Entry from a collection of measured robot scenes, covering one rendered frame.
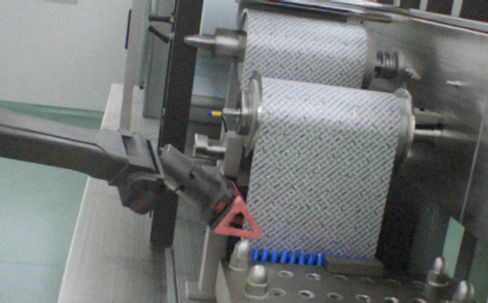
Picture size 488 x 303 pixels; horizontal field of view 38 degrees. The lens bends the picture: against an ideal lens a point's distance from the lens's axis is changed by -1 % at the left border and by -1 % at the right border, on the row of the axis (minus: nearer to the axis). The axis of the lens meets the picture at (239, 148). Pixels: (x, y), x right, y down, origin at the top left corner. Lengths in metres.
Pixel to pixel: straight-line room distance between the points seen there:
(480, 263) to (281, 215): 0.48
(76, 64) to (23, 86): 0.52
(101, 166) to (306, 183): 0.35
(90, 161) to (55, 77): 5.77
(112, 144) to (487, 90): 0.57
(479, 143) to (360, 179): 0.20
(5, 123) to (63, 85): 5.84
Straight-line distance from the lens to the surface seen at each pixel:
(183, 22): 1.44
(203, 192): 1.13
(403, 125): 1.21
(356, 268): 1.19
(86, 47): 6.73
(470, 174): 1.17
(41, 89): 6.83
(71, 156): 1.02
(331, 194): 1.20
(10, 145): 0.97
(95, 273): 1.37
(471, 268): 1.50
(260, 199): 1.17
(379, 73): 1.49
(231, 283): 1.08
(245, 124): 1.17
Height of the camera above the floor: 1.47
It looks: 14 degrees down
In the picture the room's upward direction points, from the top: 8 degrees clockwise
